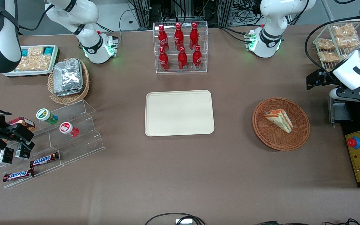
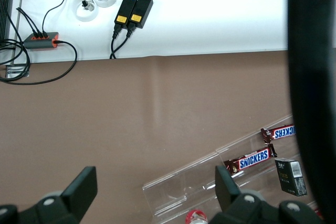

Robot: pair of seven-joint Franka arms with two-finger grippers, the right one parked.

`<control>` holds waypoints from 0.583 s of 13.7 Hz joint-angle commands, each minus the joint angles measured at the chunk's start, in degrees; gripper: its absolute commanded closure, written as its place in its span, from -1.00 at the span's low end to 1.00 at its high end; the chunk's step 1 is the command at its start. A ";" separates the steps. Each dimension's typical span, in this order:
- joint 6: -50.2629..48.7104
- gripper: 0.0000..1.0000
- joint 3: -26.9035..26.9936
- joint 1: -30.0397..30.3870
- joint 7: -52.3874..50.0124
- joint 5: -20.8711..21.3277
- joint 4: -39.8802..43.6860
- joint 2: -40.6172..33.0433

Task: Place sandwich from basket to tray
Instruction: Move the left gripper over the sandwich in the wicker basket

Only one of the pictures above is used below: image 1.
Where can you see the red cup with white lid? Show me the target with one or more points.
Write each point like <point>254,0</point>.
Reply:
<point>66,128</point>

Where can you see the small black box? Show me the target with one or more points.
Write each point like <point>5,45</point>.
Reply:
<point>6,155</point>
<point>22,152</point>

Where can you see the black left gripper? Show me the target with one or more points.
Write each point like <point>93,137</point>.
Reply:
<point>324,78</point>

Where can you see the teal snack pack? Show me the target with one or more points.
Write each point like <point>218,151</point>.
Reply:
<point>24,52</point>
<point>48,50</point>

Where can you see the red emergency stop button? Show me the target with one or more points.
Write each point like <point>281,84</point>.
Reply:
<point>353,142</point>

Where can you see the clear acrylic bottle rack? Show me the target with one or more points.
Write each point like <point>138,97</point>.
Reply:
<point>171,37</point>

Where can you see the tan oval wicker basket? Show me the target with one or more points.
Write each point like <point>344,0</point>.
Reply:
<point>70,99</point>

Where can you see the white rectangular snack tray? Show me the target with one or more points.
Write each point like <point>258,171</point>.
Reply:
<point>27,73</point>

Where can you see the beige snack bag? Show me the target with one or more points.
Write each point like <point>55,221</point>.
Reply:
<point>35,51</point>
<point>33,64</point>

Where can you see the triangle sandwich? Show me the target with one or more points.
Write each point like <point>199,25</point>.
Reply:
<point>280,118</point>

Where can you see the clear bag of fried snacks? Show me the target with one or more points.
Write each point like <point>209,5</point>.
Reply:
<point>328,57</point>
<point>342,30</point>
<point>348,42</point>
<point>325,43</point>

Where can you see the brown Snickers bar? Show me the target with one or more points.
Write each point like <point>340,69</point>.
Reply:
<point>17,175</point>
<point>44,160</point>

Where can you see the aluminium frame rack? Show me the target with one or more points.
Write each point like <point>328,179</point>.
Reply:
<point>183,9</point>

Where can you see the grey metal bracket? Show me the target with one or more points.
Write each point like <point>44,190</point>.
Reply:
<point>339,112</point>

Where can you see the brown round wicker basket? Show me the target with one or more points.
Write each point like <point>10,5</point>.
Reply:
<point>270,137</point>

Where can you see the red cola bottle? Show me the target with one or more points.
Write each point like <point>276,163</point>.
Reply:
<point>178,34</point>
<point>163,61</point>
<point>193,34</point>
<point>197,58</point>
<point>182,59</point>
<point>162,36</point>

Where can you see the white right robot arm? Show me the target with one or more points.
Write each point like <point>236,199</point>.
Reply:
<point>73,12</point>

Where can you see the green cup with white lid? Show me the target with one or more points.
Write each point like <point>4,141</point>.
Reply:
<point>44,114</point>

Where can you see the clear acrylic stepped display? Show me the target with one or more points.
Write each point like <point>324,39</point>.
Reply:
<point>80,137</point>

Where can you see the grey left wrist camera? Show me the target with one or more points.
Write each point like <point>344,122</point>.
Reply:
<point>335,94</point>

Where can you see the red brown chocolate box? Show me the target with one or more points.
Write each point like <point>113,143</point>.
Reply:
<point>23,122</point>

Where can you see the small grey device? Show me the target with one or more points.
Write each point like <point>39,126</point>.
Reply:
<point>183,222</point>

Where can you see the silver foil packet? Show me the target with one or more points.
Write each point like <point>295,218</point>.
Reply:
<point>67,76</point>
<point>70,93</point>

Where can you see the black appliance housing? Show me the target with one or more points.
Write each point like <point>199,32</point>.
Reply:
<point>348,126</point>

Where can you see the beige plastic serving tray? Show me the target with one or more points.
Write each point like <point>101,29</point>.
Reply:
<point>167,112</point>

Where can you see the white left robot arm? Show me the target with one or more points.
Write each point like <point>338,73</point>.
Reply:
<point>270,18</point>

